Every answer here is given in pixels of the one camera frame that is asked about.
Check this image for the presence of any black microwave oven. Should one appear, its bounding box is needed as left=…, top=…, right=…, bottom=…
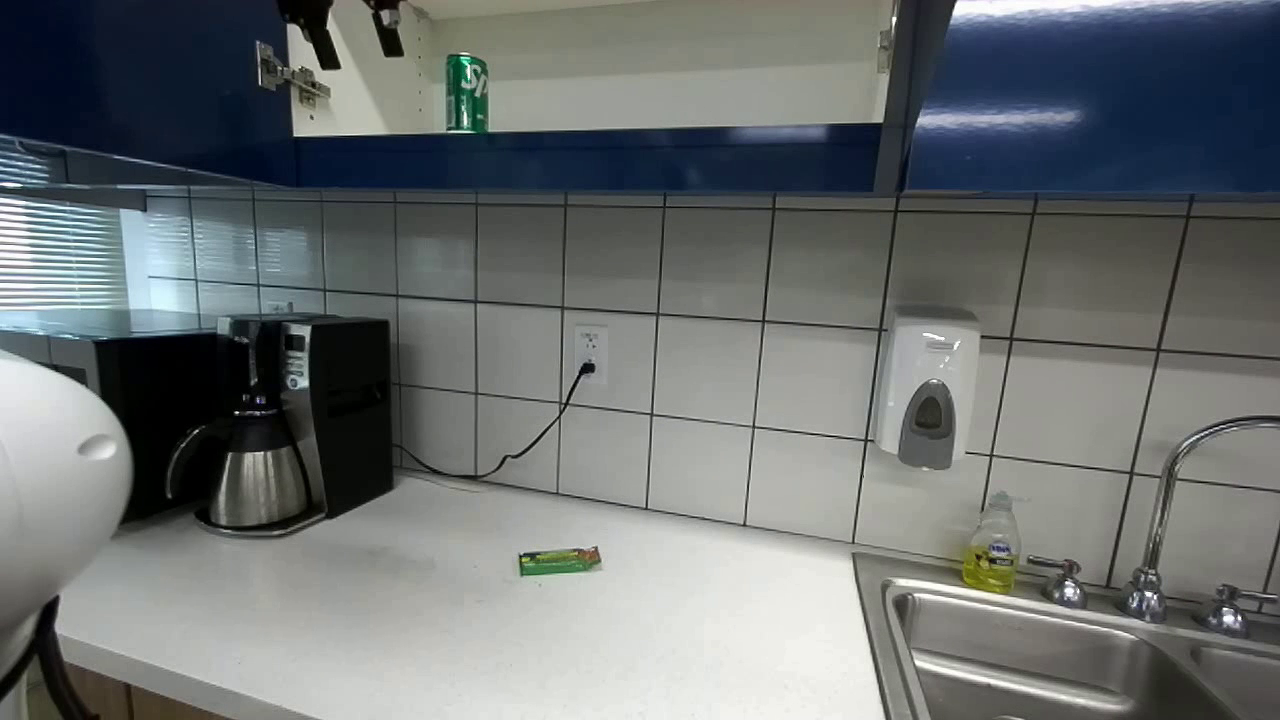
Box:
left=88, top=329, right=253, bottom=523

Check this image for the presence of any black power cable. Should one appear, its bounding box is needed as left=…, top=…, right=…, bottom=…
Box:
left=393, top=358, right=598, bottom=485

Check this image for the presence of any chrome sink faucet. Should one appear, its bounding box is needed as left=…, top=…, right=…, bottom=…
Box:
left=1024, top=411, right=1280, bottom=636

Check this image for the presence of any wooden base cabinet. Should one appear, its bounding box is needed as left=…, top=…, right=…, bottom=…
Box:
left=22, top=658, right=232, bottom=720

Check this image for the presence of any green snack packet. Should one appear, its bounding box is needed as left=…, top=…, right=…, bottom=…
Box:
left=516, top=539, right=608, bottom=581

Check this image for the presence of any stainless steel sink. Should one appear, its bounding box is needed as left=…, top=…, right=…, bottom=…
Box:
left=853, top=554, right=1280, bottom=720

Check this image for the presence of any yellow dish soap bottle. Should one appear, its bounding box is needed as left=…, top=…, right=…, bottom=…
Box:
left=956, top=488, right=1027, bottom=598

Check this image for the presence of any green soda can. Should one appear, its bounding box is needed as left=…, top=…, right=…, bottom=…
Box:
left=444, top=50, right=492, bottom=137

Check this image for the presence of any white window blind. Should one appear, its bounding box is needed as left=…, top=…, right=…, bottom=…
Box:
left=0, top=137, right=131, bottom=326

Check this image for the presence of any white wall soap dispenser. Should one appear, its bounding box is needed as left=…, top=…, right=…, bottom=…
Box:
left=872, top=312, right=984, bottom=473

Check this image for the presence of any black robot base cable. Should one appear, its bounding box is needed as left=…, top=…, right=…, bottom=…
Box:
left=0, top=598, right=102, bottom=720

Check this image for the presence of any white open wall cabinet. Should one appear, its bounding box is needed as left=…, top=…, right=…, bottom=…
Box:
left=283, top=0, right=901, bottom=196

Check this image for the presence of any black steel coffee maker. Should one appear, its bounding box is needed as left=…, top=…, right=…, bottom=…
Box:
left=224, top=312, right=399, bottom=536

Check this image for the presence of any closed blue wall cabinet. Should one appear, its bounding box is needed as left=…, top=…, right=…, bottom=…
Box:
left=906, top=0, right=1280, bottom=205

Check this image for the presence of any stainless steel carafe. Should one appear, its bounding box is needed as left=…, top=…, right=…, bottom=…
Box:
left=162, top=386, right=316, bottom=536

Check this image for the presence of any blue cabinet door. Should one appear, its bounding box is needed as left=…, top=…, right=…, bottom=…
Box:
left=872, top=0, right=960, bottom=196
left=0, top=0, right=299, bottom=193

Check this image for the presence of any white wall outlet with plug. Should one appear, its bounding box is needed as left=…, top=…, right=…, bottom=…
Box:
left=567, top=319, right=614, bottom=394

